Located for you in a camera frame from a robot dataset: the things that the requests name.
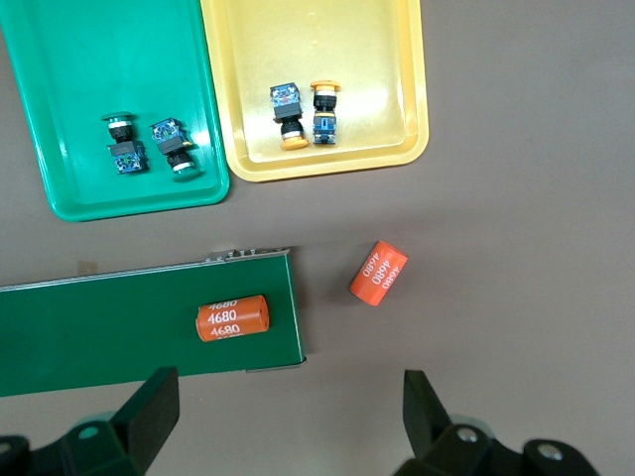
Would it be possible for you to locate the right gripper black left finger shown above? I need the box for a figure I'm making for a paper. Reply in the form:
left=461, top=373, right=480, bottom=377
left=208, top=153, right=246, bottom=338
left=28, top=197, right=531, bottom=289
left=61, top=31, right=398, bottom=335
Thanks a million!
left=0, top=366, right=182, bottom=476

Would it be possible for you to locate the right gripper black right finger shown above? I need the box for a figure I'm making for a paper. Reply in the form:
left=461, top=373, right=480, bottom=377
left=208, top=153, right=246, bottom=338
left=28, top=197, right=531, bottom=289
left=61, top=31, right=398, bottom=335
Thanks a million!
left=394, top=369, right=599, bottom=476

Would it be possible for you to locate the orange cylinder marked 4680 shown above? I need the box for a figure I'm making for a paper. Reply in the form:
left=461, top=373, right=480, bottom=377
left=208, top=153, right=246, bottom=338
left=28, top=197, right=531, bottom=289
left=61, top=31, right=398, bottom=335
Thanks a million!
left=349, top=240, right=410, bottom=307
left=194, top=294, right=271, bottom=343

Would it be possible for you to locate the green mushroom push button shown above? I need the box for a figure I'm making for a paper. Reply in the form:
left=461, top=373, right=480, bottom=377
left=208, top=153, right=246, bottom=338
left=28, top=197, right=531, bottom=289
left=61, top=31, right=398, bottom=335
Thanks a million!
left=150, top=117, right=202, bottom=182
left=100, top=110, right=151, bottom=177

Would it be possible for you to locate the yellow mushroom push button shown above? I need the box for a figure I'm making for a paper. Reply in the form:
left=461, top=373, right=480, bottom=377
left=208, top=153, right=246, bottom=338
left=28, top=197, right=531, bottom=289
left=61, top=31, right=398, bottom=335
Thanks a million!
left=310, top=79, right=342, bottom=147
left=269, top=81, right=311, bottom=152

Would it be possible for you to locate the green conveyor belt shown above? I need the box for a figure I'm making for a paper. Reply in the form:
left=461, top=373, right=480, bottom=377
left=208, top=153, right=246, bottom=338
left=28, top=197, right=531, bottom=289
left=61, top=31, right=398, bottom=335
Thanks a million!
left=0, top=246, right=308, bottom=398

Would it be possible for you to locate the green plastic tray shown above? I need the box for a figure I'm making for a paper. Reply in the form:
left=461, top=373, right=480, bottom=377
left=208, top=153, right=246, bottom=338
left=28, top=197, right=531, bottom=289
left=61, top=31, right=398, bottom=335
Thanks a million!
left=0, top=0, right=231, bottom=223

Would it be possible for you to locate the yellow plastic tray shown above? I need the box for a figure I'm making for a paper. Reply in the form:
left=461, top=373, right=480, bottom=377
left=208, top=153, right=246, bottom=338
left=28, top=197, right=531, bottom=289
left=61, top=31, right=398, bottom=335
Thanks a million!
left=199, top=0, right=431, bottom=183

